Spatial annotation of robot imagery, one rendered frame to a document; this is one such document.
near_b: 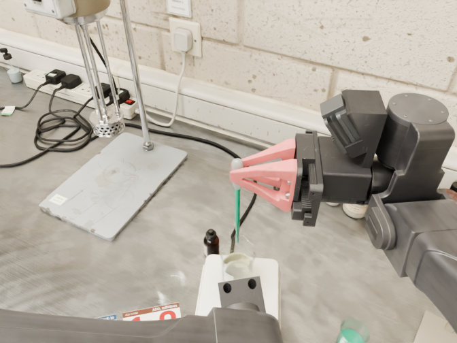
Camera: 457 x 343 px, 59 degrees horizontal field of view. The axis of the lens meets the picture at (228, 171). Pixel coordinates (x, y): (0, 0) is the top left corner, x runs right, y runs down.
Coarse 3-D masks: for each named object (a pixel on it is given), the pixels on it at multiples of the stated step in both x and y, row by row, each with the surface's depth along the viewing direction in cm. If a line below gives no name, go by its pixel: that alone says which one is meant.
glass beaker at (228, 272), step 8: (232, 240) 60; (240, 240) 60; (224, 248) 60; (232, 248) 61; (240, 248) 62; (248, 248) 60; (224, 256) 61; (248, 256) 62; (224, 264) 57; (232, 264) 56; (224, 272) 59; (232, 272) 58; (240, 272) 57; (248, 272) 58; (224, 280) 60
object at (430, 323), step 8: (424, 312) 67; (424, 320) 66; (432, 320) 66; (440, 320) 66; (424, 328) 65; (432, 328) 65; (440, 328) 65; (448, 328) 64; (416, 336) 64; (424, 336) 64; (432, 336) 64; (440, 336) 64; (448, 336) 64; (456, 336) 64
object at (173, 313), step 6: (156, 312) 64; (162, 312) 64; (168, 312) 65; (174, 312) 65; (126, 318) 64; (132, 318) 64; (138, 318) 64; (144, 318) 64; (150, 318) 64; (156, 318) 64; (162, 318) 64; (168, 318) 64
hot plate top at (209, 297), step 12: (216, 264) 65; (264, 264) 65; (276, 264) 65; (204, 276) 63; (216, 276) 63; (264, 276) 63; (276, 276) 63; (204, 288) 62; (216, 288) 62; (264, 288) 62; (276, 288) 62; (204, 300) 60; (216, 300) 60; (264, 300) 60; (276, 300) 60; (204, 312) 59; (276, 312) 59
